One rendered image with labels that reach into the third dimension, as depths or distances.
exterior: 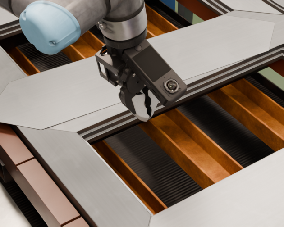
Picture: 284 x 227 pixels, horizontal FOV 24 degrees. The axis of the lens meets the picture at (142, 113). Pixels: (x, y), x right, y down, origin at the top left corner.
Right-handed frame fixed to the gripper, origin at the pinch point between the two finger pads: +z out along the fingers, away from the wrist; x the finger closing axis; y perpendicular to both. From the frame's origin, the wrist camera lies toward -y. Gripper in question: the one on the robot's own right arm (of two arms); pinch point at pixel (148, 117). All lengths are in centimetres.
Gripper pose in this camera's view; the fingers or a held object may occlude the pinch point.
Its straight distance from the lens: 117.4
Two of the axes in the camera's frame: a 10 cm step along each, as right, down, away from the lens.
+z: 1.3, 6.6, 7.4
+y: -6.7, -4.9, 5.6
